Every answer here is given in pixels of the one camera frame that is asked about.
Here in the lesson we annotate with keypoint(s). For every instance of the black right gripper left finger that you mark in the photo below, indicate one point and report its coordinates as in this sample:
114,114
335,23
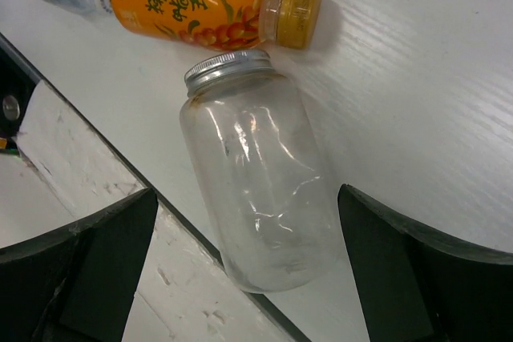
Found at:
78,282

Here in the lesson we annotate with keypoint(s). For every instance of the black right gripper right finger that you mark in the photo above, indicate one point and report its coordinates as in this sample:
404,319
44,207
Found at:
417,283

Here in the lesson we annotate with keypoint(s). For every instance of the clear wide-mouth plastic jar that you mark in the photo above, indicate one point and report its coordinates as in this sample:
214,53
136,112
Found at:
260,172

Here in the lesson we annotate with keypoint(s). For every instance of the orange juice bottle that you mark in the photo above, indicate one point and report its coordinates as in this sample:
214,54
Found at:
222,24

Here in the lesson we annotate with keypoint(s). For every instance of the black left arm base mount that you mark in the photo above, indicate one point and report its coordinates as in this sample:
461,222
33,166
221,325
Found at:
18,81

